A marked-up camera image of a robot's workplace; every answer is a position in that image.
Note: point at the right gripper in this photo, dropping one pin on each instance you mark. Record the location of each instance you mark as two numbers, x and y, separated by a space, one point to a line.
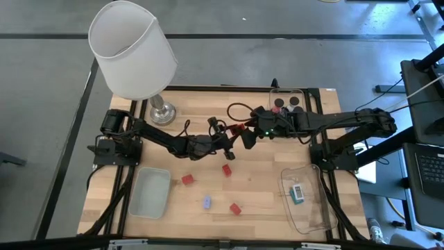
272 123

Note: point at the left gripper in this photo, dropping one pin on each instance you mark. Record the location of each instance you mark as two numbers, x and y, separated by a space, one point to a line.
211 146

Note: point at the red digital timer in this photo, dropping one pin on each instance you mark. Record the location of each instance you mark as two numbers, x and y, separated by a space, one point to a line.
237 128

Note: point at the red rectangular box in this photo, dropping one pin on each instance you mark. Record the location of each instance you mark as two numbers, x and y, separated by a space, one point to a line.
227 170
187 179
235 208

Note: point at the black capped hourglass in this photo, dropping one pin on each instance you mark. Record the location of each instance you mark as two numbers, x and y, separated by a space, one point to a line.
294 100
275 110

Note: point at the red sand hourglass black caps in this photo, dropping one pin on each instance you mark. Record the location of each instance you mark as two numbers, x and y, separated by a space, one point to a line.
279 102

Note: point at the blue sand hourglass black caps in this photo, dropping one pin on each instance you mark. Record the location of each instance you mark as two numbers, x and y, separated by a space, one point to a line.
299 109

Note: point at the lavender rectangular box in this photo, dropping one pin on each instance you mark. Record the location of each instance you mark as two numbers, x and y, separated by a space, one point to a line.
207 201

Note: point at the teal digital timer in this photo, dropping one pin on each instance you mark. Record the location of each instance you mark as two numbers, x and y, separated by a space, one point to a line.
293 198

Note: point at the white digital timer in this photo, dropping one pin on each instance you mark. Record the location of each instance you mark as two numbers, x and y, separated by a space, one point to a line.
298 192

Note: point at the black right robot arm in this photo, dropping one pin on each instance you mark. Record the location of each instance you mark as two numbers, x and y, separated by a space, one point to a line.
329 119

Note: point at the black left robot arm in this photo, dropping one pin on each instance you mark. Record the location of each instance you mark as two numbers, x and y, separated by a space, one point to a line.
156 135

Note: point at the small clear plastic bin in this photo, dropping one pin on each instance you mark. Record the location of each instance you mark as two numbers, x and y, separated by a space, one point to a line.
288 93

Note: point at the black table clamp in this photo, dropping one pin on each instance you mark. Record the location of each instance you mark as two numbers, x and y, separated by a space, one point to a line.
274 82

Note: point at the grey plastic bin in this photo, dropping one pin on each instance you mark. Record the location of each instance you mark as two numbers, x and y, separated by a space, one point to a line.
150 192

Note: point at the large clear plastic bin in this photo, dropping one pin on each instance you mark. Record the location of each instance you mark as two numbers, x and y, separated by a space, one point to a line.
312 215

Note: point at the white paper sheet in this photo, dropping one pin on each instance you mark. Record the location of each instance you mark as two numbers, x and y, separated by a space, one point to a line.
368 173

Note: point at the silver round metal base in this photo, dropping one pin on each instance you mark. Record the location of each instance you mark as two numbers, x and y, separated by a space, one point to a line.
132 48

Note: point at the person's foot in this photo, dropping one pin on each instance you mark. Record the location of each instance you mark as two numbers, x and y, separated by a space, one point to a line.
376 231

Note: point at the black laptop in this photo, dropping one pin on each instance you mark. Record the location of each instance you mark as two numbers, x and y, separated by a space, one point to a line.
430 173

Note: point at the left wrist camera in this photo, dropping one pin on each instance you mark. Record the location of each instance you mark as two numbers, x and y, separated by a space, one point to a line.
212 122

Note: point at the black table frame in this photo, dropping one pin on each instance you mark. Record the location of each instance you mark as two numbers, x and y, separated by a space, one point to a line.
243 88

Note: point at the black camera mounting bar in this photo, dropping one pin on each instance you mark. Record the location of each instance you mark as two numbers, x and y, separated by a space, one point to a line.
223 244

